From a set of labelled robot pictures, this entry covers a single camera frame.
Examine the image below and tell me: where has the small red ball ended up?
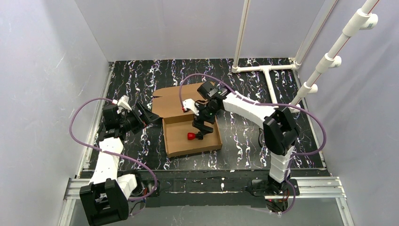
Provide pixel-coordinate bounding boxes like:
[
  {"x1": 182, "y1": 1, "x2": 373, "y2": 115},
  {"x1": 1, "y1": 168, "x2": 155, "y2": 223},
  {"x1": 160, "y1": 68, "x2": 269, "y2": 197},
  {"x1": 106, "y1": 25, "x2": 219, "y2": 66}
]
[{"x1": 187, "y1": 132, "x2": 197, "y2": 140}]

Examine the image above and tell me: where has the brown cardboard box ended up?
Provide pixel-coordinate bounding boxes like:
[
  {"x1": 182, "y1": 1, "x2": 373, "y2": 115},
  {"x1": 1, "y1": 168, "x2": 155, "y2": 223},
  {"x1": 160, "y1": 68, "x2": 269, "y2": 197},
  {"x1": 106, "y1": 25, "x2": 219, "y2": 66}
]
[{"x1": 152, "y1": 86, "x2": 223, "y2": 158}]

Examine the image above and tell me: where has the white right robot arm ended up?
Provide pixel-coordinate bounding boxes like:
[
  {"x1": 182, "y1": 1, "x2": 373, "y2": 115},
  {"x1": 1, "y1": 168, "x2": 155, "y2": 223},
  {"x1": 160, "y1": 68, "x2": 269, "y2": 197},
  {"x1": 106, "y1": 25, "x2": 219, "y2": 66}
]
[{"x1": 182, "y1": 82, "x2": 299, "y2": 184}]

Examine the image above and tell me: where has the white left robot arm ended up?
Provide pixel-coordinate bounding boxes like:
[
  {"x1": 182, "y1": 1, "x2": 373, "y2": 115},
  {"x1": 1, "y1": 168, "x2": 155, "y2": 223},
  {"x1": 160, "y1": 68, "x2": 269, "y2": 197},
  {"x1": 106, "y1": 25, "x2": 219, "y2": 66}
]
[{"x1": 79, "y1": 100, "x2": 159, "y2": 226}]

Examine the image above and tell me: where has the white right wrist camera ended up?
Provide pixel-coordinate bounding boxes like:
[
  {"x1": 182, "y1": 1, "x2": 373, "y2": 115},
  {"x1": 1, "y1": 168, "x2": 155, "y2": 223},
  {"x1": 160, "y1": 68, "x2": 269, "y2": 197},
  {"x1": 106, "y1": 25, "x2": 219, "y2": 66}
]
[{"x1": 183, "y1": 98, "x2": 199, "y2": 115}]

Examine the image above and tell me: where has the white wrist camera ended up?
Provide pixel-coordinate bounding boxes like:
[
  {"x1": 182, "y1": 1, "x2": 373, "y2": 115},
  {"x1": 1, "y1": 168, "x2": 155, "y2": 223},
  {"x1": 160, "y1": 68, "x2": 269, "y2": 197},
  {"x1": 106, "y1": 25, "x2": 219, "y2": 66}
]
[
  {"x1": 183, "y1": 98, "x2": 199, "y2": 115},
  {"x1": 116, "y1": 95, "x2": 132, "y2": 111}
]

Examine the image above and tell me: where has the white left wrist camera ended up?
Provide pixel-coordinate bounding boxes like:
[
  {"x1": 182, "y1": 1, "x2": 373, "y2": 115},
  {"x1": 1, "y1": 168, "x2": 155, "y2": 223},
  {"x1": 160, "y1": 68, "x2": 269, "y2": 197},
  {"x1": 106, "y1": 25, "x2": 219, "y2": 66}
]
[{"x1": 116, "y1": 95, "x2": 132, "y2": 111}]

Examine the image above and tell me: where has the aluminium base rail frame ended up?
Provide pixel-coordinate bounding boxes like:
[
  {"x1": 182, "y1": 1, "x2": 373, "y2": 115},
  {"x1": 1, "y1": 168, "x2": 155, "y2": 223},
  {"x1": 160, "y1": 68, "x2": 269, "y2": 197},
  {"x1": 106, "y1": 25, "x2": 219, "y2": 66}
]
[{"x1": 62, "y1": 168, "x2": 345, "y2": 214}]

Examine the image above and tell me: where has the white PVC pipe frame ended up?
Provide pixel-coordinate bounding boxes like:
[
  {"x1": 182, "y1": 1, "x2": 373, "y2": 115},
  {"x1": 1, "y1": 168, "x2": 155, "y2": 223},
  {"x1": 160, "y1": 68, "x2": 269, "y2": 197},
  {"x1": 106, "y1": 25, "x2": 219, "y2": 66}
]
[{"x1": 231, "y1": 0, "x2": 339, "y2": 104}]

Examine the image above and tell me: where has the white PVC camera pole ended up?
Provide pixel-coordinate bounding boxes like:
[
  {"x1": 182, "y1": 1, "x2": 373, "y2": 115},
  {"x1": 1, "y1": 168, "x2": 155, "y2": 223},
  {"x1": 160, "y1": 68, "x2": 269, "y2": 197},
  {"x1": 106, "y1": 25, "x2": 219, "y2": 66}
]
[{"x1": 291, "y1": 0, "x2": 379, "y2": 105}]

